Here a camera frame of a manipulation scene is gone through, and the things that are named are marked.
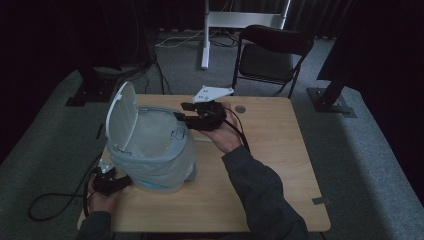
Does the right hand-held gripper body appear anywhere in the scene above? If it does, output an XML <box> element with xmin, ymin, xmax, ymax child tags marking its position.
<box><xmin>184</xmin><ymin>85</ymin><xmax>235</xmax><ymax>132</ymax></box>

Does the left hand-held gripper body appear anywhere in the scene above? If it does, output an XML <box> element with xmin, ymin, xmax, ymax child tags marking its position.
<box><xmin>91</xmin><ymin>158</ymin><xmax>133</xmax><ymax>198</ymax></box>

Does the grey trash bag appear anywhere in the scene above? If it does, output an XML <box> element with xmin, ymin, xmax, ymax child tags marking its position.
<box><xmin>107</xmin><ymin>105</ymin><xmax>198</xmax><ymax>195</ymax></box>

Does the white trash can with lid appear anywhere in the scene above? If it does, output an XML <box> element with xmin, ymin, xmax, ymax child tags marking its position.
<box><xmin>104</xmin><ymin>80</ymin><xmax>198</xmax><ymax>195</ymax></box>

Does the person's left hand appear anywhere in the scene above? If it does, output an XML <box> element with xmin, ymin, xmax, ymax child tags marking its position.
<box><xmin>87</xmin><ymin>174</ymin><xmax>122</xmax><ymax>215</ymax></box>

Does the person's right hand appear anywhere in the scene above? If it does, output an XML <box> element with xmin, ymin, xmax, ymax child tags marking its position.
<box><xmin>199</xmin><ymin>101</ymin><xmax>244</xmax><ymax>155</ymax></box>

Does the black folding chair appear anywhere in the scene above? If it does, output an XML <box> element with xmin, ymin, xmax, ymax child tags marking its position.
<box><xmin>231</xmin><ymin>24</ymin><xmax>315</xmax><ymax>100</ymax></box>

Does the black metal stand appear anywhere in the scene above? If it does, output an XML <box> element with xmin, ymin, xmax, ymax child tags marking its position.
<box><xmin>306</xmin><ymin>39</ymin><xmax>358</xmax><ymax>119</ymax></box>
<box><xmin>65</xmin><ymin>61</ymin><xmax>118</xmax><ymax>108</ymax></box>

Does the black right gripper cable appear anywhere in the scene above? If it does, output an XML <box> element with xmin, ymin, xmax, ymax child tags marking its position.
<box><xmin>207</xmin><ymin>106</ymin><xmax>252</xmax><ymax>154</ymax></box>

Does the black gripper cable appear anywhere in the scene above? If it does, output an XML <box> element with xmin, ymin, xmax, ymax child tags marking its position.
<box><xmin>27</xmin><ymin>152</ymin><xmax>105</xmax><ymax>223</ymax></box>
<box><xmin>207</xmin><ymin>106</ymin><xmax>252</xmax><ymax>154</ymax></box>

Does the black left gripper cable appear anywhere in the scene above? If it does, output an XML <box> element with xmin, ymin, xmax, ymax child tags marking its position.
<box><xmin>27</xmin><ymin>152</ymin><xmax>105</xmax><ymax>223</ymax></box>

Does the white floor cable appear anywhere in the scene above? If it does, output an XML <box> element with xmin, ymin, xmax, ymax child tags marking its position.
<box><xmin>154</xmin><ymin>29</ymin><xmax>205</xmax><ymax>50</ymax></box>

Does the white desk frame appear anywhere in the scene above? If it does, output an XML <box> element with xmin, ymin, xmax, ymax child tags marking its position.
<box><xmin>199</xmin><ymin>0</ymin><xmax>293</xmax><ymax>71</ymax></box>

